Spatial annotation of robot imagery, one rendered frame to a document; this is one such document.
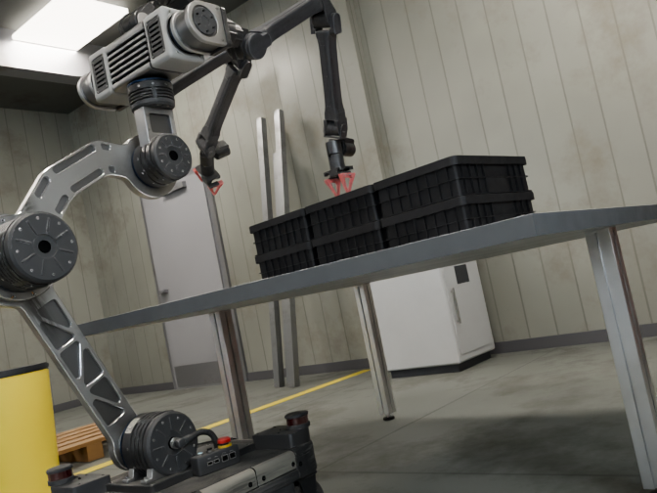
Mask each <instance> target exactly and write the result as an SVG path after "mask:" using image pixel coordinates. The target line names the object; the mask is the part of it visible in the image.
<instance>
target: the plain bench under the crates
mask: <svg viewBox="0 0 657 493"><path fill-rule="evenodd" d="M652 223H657V204H648V205H634V206H621V207H607V208H595V209H581V210H567V211H555V212H541V213H531V214H527V215H522V216H518V217H514V218H510V219H506V220H503V221H499V222H495V223H491V224H487V225H483V226H479V227H474V228H470V229H466V230H462V231H458V232H454V233H451V234H447V235H443V236H439V237H435V238H431V239H426V240H422V241H418V242H414V243H410V244H406V245H402V246H395V247H392V248H388V249H384V250H379V251H375V252H371V253H367V254H363V255H359V256H355V257H351V258H347V259H343V260H339V261H335V262H331V263H327V264H323V265H319V266H315V267H311V268H307V269H303V270H299V271H295V272H291V273H287V274H282V275H279V276H275V277H271V278H267V279H263V280H259V281H255V282H251V283H247V284H243V285H239V286H234V287H230V288H226V289H222V290H219V291H212V292H208V293H204V294H200V295H196V296H192V297H187V298H183V299H179V300H175V301H171V302H167V303H163V304H159V305H156V306H152V307H148V308H144V309H139V310H135V311H131V312H127V313H123V314H119V315H115V316H111V317H107V318H104V319H100V320H96V321H91V322H87V323H83V324H79V325H77V326H78V327H79V329H80V330H81V332H82V333H83V334H84V335H85V336H95V335H100V334H105V333H110V332H116V331H121V330H126V329H132V328H137V327H142V326H146V325H152V324H157V323H162V322H168V321H173V320H178V319H183V318H189V317H194V316H198V315H204V314H209V317H210V322H211V327H212V332H213V337H214V342H215V348H216V353H217V358H218V364H219V369H220V375H221V380H222V384H223V390H224V395H225V400H226V406H227V411H228V416H229V422H230V427H231V432H232V437H233V438H236V439H252V435H254V431H253V426H252V420H251V416H250V411H249V406H248V400H247V395H246V390H245V385H244V379H243V374H242V369H241V359H240V355H239V350H238V344H237V339H236V334H235V329H234V323H233V318H232V313H231V309H235V308H241V307H245V306H250V305H256V304H261V303H266V302H271V301H277V300H282V299H287V298H293V297H298V296H302V295H307V294H313V293H318V292H323V291H333V290H338V289H343V288H349V287H353V288H354V292H355V296H356V301H357V306H358V311H359V316H360V320H361V325H362V330H363V335H364V340H365V345H366V350H367V354H368V359H369V364H370V368H371V373H372V382H373V387H374V392H375V397H376V402H377V407H378V412H379V414H380V415H387V416H386V417H384V418H383V420H384V421H390V420H393V419H395V417H394V416H390V414H392V413H394V412H396V408H395V403H394V398H393V393H392V389H391V384H390V379H389V375H388V370H387V365H386V360H385V356H384V351H383V346H382V341H381V336H380V331H379V326H378V322H377V318H376V313H375V308H374V303H373V298H372V290H371V285H370V283H373V282H377V281H382V280H387V279H392V278H396V277H401V276H406V275H411V274H414V273H419V272H424V271H429V270H433V269H438V268H443V267H448V266H452V265H457V264H462V263H466V262H471V261H475V260H480V259H485V258H490V257H494V256H499V255H504V254H509V253H513V252H518V251H522V250H527V249H531V248H536V247H545V246H549V245H554V244H559V243H564V242H569V241H573V240H578V239H582V238H586V241H587V246H588V250H589V254H590V259H591V266H592V271H593V274H594V278H595V283H596V287H597V291H598V296H599V300H600V304H601V309H602V313H603V317H604V322H605V326H606V330H607V333H608V338H609V342H610V346H611V351H612V355H613V359H614V364H615V368H616V372H617V377H618V381H619V385H620V389H621V393H622V397H623V402H624V406H625V410H626V414H627V419H628V423H629V427H630V432H631V436H632V440H633V445H634V448H635V456H636V460H637V464H638V469H639V473H640V477H641V482H642V486H643V489H655V488H657V400H656V396H655V392H654V388H653V383H652V379H651V376H650V372H649V367H648V363H647V359H646V355H645V350H644V346H643V342H642V338H641V334H640V329H639V325H638V321H637V317H636V313H635V306H634V302H633V297H632V293H631V289H630V285H629V280H628V276H627V272H626V268H625V263H624V259H623V255H622V252H621V247H620V243H619V239H618V235H617V231H620V230H625V229H629V228H633V227H638V226H643V225H647V224H652Z"/></svg>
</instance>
